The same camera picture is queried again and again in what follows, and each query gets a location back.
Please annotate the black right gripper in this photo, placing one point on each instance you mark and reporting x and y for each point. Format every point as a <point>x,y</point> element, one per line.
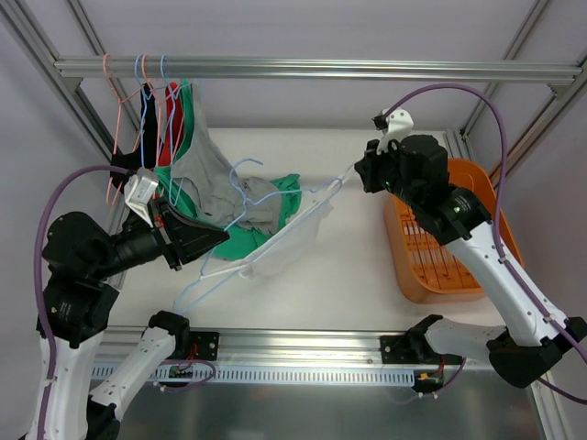
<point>370,170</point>

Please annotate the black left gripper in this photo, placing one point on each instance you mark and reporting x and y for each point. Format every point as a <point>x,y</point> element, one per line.
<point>170,240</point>

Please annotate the white tank top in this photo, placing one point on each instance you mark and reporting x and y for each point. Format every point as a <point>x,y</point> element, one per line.
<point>288,245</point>

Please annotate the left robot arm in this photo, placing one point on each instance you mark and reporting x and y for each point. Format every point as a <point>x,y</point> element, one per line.
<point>75,308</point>

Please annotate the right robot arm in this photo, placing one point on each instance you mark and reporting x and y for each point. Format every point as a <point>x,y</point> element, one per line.
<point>535,334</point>

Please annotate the green tank top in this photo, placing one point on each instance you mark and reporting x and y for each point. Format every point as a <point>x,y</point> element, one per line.
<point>241,241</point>

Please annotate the grey tank top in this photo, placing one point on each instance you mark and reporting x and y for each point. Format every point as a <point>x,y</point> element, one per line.
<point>219,195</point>

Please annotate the black tank top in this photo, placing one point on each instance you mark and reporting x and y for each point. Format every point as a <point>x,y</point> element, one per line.
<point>130,161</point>

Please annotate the red tank top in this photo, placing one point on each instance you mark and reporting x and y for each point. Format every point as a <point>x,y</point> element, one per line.
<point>163,157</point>

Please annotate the orange plastic basket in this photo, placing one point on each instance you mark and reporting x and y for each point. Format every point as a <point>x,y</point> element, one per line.
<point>428,273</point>

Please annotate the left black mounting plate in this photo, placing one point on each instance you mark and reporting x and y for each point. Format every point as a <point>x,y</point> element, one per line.
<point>203,345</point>

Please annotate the black mounting plate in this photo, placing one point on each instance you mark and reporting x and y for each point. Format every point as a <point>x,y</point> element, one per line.
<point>395,350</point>
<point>203,345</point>

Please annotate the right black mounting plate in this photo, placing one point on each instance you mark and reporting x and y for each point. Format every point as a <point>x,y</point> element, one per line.
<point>395,350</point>

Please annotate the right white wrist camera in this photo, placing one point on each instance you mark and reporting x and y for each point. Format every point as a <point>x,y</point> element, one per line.
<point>395,125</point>

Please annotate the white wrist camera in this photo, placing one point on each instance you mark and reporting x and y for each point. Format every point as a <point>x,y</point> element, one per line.
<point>138,191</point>
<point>395,125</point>

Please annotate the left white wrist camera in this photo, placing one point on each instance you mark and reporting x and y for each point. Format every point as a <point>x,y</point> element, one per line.
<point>138,191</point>

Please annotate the aluminium hanging rail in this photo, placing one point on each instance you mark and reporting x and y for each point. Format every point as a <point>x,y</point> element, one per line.
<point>502,71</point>

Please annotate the slotted white cable duct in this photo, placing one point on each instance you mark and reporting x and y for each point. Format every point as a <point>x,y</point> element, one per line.
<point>236,374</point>

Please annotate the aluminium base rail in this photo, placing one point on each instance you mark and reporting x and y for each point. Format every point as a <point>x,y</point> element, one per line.
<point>320,349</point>

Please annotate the pink wire hanger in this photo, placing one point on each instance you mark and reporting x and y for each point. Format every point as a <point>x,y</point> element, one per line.
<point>112,191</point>
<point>158,101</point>

